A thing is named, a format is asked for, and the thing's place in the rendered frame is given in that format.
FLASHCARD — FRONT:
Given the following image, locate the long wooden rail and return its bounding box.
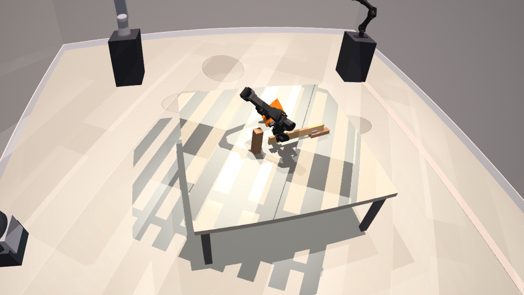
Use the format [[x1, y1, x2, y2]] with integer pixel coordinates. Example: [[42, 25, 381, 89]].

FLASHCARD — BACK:
[[268, 123, 324, 145]]

